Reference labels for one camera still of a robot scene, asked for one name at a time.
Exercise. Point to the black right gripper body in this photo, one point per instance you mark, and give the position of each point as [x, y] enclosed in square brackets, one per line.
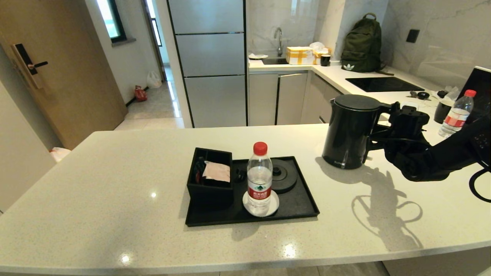
[399, 134]

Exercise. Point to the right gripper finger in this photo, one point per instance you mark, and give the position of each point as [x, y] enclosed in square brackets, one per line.
[385, 115]
[378, 141]

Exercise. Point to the black electric kettle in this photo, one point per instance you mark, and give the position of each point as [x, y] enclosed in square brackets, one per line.
[347, 134]

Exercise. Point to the pink tea bag packet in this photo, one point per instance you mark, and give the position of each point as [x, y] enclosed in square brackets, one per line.
[216, 171]

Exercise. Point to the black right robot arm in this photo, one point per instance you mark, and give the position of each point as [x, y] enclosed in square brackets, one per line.
[452, 157]

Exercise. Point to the tall black cup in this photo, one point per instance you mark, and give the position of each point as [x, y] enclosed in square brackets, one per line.
[441, 112]

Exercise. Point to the clear water bottle red cap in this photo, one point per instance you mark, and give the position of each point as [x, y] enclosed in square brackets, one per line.
[259, 180]
[456, 117]

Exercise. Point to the round black kettle base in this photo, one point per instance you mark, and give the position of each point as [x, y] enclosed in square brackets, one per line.
[285, 178]

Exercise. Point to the black induction cooktop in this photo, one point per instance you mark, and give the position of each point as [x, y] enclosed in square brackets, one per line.
[383, 84]

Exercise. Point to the black key bundle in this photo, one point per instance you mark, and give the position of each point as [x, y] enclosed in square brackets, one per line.
[423, 96]

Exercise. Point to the crumpled clear plastic wrap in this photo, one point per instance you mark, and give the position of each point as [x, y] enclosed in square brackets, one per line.
[452, 94]

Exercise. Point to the dark green backpack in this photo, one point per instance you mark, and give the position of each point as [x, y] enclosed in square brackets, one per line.
[362, 44]

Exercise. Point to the small black mug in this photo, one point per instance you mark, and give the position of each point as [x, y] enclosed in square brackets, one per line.
[325, 61]

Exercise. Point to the black glass door microwave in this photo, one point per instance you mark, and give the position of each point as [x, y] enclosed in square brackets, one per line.
[479, 82]

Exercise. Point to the grey kitchen base cabinet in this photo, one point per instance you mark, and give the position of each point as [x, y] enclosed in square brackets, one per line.
[291, 96]

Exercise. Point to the white crumpled tissue bag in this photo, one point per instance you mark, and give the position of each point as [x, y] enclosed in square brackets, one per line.
[317, 46]

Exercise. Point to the white box with yellow tape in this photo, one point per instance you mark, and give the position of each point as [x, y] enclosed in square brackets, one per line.
[299, 56]

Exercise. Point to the black rectangular serving tray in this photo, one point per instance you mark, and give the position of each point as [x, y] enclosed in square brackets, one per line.
[295, 207]

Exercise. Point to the white round saucer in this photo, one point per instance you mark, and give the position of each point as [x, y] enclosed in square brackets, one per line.
[274, 206]

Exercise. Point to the dark kitchen sink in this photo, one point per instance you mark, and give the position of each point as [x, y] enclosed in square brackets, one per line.
[274, 61]

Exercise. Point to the chrome sink faucet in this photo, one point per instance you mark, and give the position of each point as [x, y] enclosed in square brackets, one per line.
[280, 46]

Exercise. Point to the white dish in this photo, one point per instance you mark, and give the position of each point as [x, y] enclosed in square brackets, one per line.
[257, 56]

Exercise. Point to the black compartment organizer box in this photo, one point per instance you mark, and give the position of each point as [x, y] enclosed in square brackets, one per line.
[209, 193]

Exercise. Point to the dark green sachet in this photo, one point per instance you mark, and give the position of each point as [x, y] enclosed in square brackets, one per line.
[201, 166]

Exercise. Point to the red sachet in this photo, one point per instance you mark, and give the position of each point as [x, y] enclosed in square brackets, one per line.
[199, 177]

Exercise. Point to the silver refrigerator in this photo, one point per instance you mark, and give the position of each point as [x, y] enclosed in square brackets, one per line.
[211, 57]

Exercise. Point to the white plastic bag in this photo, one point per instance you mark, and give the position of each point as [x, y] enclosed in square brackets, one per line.
[154, 80]

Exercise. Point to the red bag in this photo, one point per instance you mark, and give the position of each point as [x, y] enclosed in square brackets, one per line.
[140, 94]

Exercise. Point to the dark framed window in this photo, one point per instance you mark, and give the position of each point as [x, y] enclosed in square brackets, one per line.
[111, 19]

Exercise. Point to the brown wooden door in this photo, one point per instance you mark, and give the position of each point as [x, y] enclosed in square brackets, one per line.
[76, 96]

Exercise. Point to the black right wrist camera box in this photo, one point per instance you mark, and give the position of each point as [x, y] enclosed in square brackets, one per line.
[410, 117]

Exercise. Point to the black wall socket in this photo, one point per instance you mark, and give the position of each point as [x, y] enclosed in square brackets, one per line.
[412, 36]

